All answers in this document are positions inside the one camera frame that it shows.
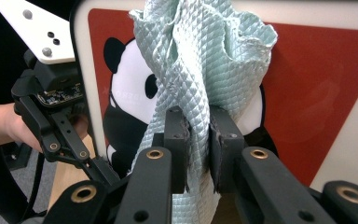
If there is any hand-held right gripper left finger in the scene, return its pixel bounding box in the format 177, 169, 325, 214
115, 105, 189, 224

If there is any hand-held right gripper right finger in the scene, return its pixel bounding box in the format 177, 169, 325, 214
209, 106, 337, 224

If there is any panda picture sign board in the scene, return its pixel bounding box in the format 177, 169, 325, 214
69, 0, 358, 197

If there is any light blue textured cloth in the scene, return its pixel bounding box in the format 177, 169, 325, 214
129, 0, 278, 224

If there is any black office chair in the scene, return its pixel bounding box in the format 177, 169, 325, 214
0, 143, 34, 224

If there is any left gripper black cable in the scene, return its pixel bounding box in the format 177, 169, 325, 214
20, 152, 47, 220

